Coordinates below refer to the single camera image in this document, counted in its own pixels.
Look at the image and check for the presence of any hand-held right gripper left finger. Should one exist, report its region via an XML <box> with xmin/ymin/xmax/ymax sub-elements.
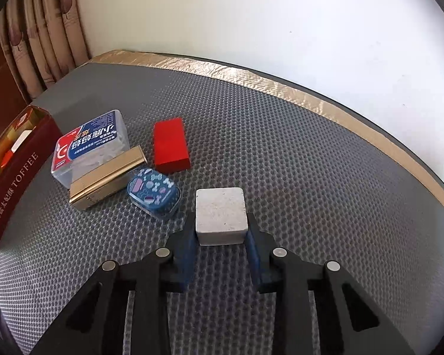
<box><xmin>31</xmin><ymin>212</ymin><xmax>197</xmax><ymax>355</ymax></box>

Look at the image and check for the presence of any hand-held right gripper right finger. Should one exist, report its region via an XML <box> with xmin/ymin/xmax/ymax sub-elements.
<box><xmin>245</xmin><ymin>211</ymin><xmax>417</xmax><ymax>355</ymax></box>

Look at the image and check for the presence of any black white striped cube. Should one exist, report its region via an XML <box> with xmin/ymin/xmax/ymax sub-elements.
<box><xmin>195</xmin><ymin>187</ymin><xmax>249</xmax><ymax>246</ymax></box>

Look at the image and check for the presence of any dark red toffee tin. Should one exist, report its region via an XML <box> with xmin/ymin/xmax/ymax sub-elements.
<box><xmin>0</xmin><ymin>105</ymin><xmax>64</xmax><ymax>250</ymax></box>

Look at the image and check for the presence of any small blue patterned tin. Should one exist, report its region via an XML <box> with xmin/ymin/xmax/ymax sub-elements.
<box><xmin>127</xmin><ymin>166</ymin><xmax>181</xmax><ymax>220</ymax></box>

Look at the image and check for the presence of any red rectangular block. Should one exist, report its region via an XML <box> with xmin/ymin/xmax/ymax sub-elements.
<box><xmin>153</xmin><ymin>117</ymin><xmax>191</xmax><ymax>174</ymax></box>

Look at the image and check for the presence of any gold rectangular case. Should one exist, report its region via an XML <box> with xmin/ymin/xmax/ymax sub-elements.
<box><xmin>68</xmin><ymin>145</ymin><xmax>147</xmax><ymax>211</ymax></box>

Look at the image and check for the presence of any clear box blue red label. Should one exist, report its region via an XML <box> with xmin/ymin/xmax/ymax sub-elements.
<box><xmin>51</xmin><ymin>109</ymin><xmax>131</xmax><ymax>188</ymax></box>

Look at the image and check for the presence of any brown wooden panel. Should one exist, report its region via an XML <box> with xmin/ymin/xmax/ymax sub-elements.
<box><xmin>0</xmin><ymin>18</ymin><xmax>32</xmax><ymax>134</ymax></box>

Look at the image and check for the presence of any beige patterned curtain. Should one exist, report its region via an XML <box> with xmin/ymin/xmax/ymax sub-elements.
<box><xmin>0</xmin><ymin>0</ymin><xmax>91</xmax><ymax>100</ymax></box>

